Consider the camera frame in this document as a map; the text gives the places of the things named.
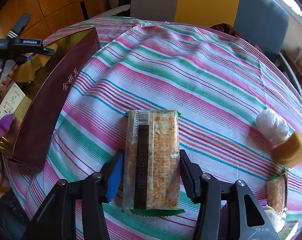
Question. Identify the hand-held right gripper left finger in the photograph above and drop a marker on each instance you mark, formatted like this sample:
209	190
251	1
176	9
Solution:
115	177

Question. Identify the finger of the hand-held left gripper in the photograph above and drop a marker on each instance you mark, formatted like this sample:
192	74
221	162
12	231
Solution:
47	51

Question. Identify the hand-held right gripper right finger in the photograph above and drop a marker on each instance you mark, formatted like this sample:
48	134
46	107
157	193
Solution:
188	177

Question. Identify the yellow block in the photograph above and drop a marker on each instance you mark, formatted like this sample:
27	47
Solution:
28	73
291	151

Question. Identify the cracker packet green edges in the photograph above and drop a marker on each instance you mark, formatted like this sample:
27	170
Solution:
161	160
276	195

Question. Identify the maroon tin box gold inside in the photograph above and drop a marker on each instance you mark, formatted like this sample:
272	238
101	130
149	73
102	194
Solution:
53	85

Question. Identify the white carton box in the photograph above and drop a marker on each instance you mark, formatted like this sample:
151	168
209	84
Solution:
9	100

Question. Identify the purple wrapper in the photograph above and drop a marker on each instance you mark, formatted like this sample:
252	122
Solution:
4	127

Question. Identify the white ball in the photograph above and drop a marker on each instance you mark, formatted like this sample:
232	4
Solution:
269	215
272	127

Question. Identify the person's left hand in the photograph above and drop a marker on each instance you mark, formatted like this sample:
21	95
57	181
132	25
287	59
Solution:
8	76

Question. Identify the small green box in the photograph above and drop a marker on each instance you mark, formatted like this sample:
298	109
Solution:
288	230

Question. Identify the maroon cloth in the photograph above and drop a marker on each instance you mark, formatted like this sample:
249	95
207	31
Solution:
226	28

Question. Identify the grey yellow blue chair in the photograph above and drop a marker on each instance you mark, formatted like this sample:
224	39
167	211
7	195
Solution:
203	0

